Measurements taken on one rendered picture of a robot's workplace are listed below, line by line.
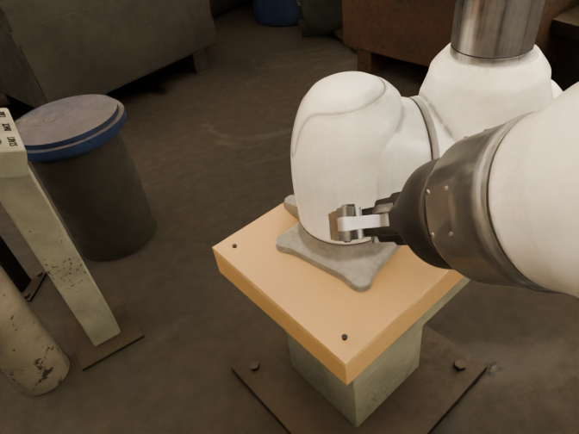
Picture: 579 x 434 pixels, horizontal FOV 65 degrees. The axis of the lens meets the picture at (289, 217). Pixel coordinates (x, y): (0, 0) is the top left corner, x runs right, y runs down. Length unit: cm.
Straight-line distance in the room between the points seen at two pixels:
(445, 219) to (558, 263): 7
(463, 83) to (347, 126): 15
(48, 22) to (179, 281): 134
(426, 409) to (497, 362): 21
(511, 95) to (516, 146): 41
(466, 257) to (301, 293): 47
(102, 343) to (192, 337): 23
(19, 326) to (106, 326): 22
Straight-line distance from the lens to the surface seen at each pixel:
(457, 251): 26
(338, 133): 58
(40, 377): 125
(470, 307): 123
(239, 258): 77
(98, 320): 125
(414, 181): 30
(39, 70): 230
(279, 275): 73
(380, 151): 60
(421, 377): 107
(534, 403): 112
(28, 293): 155
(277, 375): 108
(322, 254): 71
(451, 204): 25
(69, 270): 113
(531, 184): 20
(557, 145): 19
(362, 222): 33
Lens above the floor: 93
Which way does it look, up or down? 39 degrees down
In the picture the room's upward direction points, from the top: 9 degrees counter-clockwise
